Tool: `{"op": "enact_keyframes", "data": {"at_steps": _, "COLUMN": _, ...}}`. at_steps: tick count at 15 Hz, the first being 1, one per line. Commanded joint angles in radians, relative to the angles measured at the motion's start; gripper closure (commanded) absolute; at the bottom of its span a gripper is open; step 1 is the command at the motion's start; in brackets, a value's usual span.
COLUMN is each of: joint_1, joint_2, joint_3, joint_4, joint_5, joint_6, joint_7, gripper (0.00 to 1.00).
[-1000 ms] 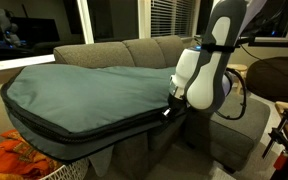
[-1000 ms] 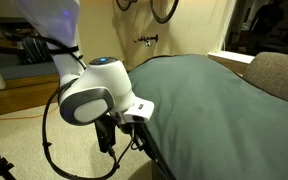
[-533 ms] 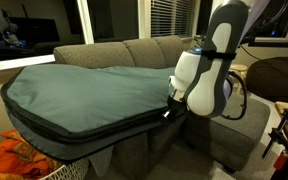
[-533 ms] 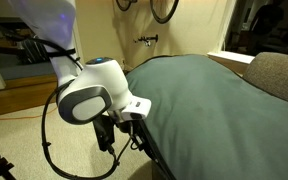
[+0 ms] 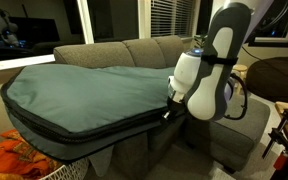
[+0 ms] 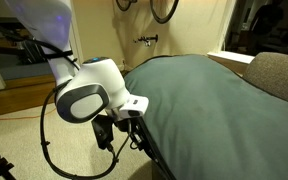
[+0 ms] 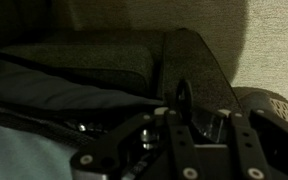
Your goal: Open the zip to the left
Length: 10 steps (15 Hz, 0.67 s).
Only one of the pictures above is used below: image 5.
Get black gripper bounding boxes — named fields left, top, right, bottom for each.
left=160, top=95, right=188, bottom=127

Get grey fabric sofa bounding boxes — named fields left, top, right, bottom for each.
left=53, top=34, right=272, bottom=180

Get light wooden stool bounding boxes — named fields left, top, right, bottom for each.
left=232, top=63, right=249, bottom=96

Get white window blinds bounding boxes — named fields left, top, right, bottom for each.
left=150, top=0, right=197, bottom=38

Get black table clamp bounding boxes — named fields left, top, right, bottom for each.
left=261, top=109, right=288, bottom=161

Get dark brown bean bag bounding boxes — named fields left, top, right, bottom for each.
left=245, top=55, right=288, bottom=106

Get black horizontal stand bar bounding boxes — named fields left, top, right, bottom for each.
left=247, top=39, right=288, bottom=49

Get orange patterned cloth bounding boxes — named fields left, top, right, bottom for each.
left=0, top=128, right=64, bottom=180

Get white window sill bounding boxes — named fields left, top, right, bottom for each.
left=0, top=54, right=57, bottom=74

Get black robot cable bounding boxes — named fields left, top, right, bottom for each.
left=223, top=72, right=249, bottom=121

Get white window frame post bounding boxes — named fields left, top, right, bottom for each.
left=137, top=0, right=152, bottom=40
left=75, top=0, right=96, bottom=45

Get white wire mesh basket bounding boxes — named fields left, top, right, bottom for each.
left=0, top=156, right=91, bottom=180

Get red clamp handle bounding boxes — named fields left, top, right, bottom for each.
left=272, top=149, right=288, bottom=172

